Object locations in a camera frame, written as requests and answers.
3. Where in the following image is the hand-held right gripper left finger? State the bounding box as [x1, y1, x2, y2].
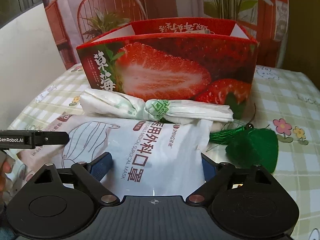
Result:
[27, 152, 120, 204]

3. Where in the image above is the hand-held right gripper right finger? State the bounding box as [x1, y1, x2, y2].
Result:
[186, 153, 278, 204]

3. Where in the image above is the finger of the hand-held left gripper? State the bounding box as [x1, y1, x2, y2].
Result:
[33, 131, 70, 146]

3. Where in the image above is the white packet brown label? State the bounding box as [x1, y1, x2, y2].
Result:
[21, 114, 73, 178]

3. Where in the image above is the green tasselled sachet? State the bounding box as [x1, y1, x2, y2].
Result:
[209, 104, 279, 174]

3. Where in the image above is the white face mask pack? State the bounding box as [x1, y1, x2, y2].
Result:
[54, 116, 213, 200]

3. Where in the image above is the white knotted plastic bag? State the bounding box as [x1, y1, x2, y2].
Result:
[80, 89, 234, 125]

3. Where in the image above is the red strawberry print cardboard box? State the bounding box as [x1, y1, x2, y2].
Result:
[76, 17, 258, 120]

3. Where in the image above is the person's left hand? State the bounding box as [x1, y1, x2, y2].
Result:
[0, 160, 13, 180]

